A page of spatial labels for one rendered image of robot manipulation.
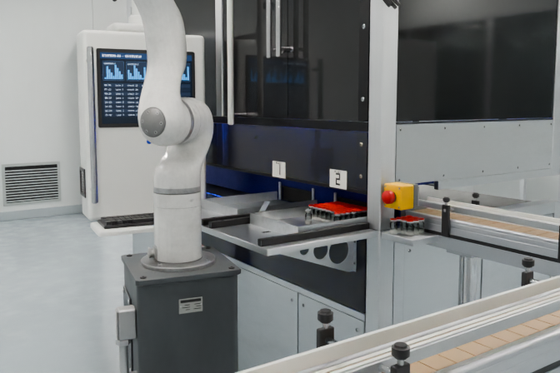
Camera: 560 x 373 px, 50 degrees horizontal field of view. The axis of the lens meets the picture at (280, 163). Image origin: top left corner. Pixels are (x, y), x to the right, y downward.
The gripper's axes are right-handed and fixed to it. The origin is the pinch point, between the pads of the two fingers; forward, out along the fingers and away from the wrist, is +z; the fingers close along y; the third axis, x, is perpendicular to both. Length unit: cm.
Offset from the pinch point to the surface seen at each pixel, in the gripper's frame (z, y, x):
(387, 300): 50, -58, 62
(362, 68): -12, -22, 54
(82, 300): -50, -272, 166
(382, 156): 14, -32, 53
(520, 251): 58, -15, 46
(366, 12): -24, -11, 51
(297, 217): 12, -70, 63
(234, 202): -10, -95, 76
